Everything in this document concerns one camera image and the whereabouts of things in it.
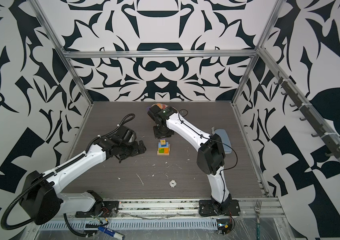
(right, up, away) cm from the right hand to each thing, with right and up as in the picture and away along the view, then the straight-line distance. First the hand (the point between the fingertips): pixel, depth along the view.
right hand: (161, 135), depth 85 cm
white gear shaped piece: (+6, -26, -2) cm, 27 cm away
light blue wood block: (-1, -7, +4) cm, 8 cm away
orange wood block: (+3, -10, +7) cm, 12 cm away
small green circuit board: (+30, -41, -13) cm, 53 cm away
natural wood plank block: (+1, -11, +6) cm, 13 cm away
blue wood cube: (+1, -6, +4) cm, 7 cm away
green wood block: (0, -10, +6) cm, 12 cm away
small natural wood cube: (+1, -4, +2) cm, 5 cm away
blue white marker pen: (-21, -41, -18) cm, 49 cm away
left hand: (-11, -7, -3) cm, 13 cm away
